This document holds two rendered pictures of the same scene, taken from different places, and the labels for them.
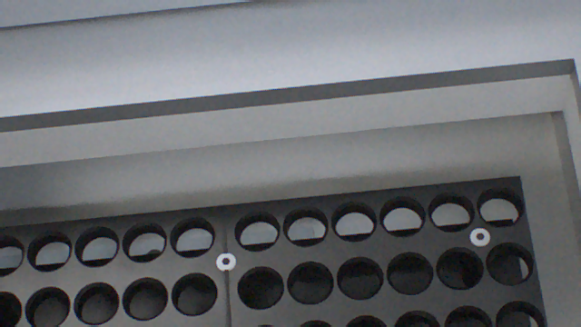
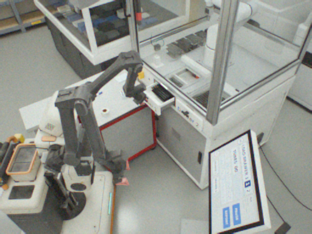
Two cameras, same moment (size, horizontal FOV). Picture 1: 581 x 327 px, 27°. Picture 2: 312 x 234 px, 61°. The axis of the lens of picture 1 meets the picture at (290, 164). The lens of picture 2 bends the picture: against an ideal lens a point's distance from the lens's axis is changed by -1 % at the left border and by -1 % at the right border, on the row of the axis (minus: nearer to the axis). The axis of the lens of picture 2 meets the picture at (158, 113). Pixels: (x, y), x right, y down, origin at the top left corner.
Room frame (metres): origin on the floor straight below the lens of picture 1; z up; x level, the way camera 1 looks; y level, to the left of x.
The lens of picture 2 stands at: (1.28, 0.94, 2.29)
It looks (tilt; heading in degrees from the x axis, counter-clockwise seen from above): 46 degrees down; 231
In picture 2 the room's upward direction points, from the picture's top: 3 degrees counter-clockwise
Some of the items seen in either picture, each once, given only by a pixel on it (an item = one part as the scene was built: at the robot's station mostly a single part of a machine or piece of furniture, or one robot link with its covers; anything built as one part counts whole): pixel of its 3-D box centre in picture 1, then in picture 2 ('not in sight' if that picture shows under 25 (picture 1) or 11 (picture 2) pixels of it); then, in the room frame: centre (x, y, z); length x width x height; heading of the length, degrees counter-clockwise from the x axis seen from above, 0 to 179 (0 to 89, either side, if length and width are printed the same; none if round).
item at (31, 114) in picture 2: not in sight; (53, 140); (1.07, -0.92, 0.38); 0.30 x 0.30 x 0.76; 81
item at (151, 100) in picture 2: not in sight; (148, 100); (0.37, -0.31, 0.87); 0.29 x 0.02 x 0.11; 85
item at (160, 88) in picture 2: not in sight; (169, 90); (0.17, -0.30, 0.87); 0.22 x 0.18 x 0.06; 175
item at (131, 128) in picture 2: not in sight; (114, 121); (0.49, -0.73, 0.38); 0.62 x 0.58 x 0.76; 85
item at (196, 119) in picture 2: not in sight; (188, 114); (0.25, 0.01, 0.87); 0.29 x 0.02 x 0.11; 85
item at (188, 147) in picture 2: not in sight; (205, 111); (-0.25, -0.21, 0.40); 1.03 x 0.95 x 0.80; 85
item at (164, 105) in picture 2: not in sight; (169, 90); (0.16, -0.29, 0.86); 0.40 x 0.26 x 0.06; 175
